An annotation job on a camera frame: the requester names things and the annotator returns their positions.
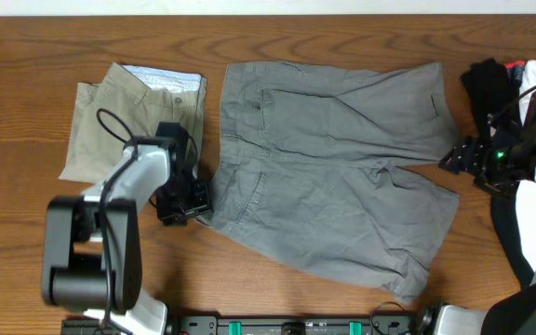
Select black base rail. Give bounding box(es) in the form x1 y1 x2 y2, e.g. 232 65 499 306
60 315 418 335

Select grey shorts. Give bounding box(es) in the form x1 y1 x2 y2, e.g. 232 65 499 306
203 61 459 303

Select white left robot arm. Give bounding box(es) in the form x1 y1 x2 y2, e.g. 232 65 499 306
41 135 211 334

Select red black garment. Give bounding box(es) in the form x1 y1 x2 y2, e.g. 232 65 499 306
504 60 526 87

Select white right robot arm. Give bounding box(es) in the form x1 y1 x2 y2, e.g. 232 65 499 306
413 135 536 334

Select white garment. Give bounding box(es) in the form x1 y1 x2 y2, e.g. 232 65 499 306
516 60 536 271

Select khaki shorts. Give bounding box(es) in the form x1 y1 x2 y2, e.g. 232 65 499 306
60 63 208 183

